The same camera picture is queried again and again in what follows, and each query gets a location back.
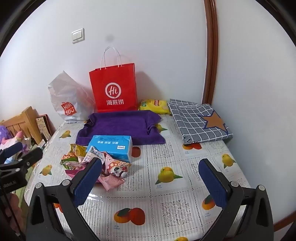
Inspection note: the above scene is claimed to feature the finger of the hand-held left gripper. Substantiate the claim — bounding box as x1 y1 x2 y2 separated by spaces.
14 147 44 169
0 142 24 163

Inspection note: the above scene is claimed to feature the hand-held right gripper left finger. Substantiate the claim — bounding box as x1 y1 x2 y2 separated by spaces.
25 158 103 241

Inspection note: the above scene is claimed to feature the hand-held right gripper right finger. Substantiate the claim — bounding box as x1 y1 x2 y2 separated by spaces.
198 158 275 241

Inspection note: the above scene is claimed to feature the pile of mixed snacks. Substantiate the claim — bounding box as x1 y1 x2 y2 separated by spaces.
60 143 132 192

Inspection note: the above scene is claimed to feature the pink white plush toy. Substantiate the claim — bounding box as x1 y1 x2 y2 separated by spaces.
0 131 31 153

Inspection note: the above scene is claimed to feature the green bed sheet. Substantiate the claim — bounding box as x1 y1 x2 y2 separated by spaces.
14 171 35 209

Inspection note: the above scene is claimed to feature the purple plush toy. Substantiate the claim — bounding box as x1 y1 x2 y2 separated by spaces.
0 125 12 144

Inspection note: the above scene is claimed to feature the wooden headboard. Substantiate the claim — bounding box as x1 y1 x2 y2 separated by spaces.
0 106 44 145

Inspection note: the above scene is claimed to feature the brown patterned box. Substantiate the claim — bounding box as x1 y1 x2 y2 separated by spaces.
35 114 56 141

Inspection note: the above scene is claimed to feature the blue tissue pack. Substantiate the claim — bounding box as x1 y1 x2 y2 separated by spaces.
85 135 133 163

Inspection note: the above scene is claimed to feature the fruit print tablecloth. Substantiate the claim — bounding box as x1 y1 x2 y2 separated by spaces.
24 115 252 241

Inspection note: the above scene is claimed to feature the grey checked folded cloth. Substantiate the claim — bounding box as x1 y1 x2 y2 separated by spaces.
167 99 233 145

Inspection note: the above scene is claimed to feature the purple towel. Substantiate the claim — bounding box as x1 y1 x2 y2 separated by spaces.
76 110 166 146

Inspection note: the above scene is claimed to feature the white plastic bag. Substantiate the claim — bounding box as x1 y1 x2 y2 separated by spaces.
48 71 96 124

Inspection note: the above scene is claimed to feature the yellow chips bag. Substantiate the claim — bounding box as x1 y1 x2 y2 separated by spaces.
138 99 171 115

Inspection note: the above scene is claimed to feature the red paper bag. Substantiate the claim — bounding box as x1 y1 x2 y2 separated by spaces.
89 46 138 113

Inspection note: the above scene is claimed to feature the white wall switch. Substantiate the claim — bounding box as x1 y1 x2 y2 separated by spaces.
71 28 85 44

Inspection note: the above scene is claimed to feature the brown wooden door frame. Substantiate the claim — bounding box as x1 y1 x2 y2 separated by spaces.
203 0 219 106

